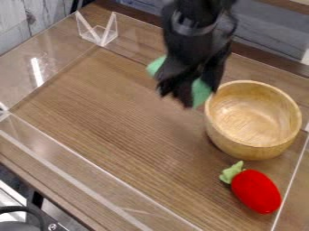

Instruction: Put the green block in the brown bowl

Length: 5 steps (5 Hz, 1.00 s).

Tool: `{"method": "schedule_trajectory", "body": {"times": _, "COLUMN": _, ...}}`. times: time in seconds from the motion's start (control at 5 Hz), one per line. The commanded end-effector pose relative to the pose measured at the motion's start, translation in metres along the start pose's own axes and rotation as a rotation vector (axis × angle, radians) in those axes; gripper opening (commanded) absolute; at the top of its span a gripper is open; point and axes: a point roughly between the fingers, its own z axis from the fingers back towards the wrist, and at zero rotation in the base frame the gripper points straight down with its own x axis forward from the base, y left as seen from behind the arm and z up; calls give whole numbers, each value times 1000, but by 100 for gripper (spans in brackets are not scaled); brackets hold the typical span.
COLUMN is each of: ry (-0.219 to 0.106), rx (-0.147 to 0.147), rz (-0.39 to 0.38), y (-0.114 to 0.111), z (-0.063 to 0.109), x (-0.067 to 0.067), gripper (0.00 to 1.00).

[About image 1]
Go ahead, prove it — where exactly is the clear acrylic front wall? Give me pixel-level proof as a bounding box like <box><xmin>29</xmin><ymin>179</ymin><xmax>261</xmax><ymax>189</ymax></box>
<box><xmin>0</xmin><ymin>104</ymin><xmax>203</xmax><ymax>231</ymax></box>

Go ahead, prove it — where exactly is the clear acrylic corner bracket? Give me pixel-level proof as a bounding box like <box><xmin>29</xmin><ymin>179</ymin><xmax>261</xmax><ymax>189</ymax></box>
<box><xmin>75</xmin><ymin>12</ymin><xmax>118</xmax><ymax>47</ymax></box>

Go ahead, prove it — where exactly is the brown wooden bowl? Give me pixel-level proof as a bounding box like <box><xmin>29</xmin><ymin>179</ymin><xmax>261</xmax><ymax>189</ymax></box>
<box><xmin>203</xmin><ymin>80</ymin><xmax>302</xmax><ymax>161</ymax></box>

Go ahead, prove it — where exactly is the black metal table bracket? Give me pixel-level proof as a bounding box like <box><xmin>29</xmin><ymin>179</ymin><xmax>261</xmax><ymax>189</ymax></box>
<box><xmin>27</xmin><ymin>190</ymin><xmax>68</xmax><ymax>231</ymax></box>

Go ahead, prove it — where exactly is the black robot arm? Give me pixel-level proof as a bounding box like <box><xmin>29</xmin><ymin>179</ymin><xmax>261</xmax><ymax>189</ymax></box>
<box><xmin>154</xmin><ymin>0</ymin><xmax>238</xmax><ymax>108</ymax></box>

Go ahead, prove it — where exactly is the green rectangular block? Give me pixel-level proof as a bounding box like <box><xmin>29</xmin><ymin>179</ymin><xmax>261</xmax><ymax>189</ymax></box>
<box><xmin>146</xmin><ymin>56</ymin><xmax>211</xmax><ymax>108</ymax></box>

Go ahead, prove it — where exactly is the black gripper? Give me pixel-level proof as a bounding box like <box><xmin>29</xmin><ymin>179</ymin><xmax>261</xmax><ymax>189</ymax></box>
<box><xmin>154</xmin><ymin>3</ymin><xmax>238</xmax><ymax>108</ymax></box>

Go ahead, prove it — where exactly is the red plush strawberry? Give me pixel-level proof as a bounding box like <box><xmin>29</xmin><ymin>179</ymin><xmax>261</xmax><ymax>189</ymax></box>
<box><xmin>218</xmin><ymin>161</ymin><xmax>282</xmax><ymax>214</ymax></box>

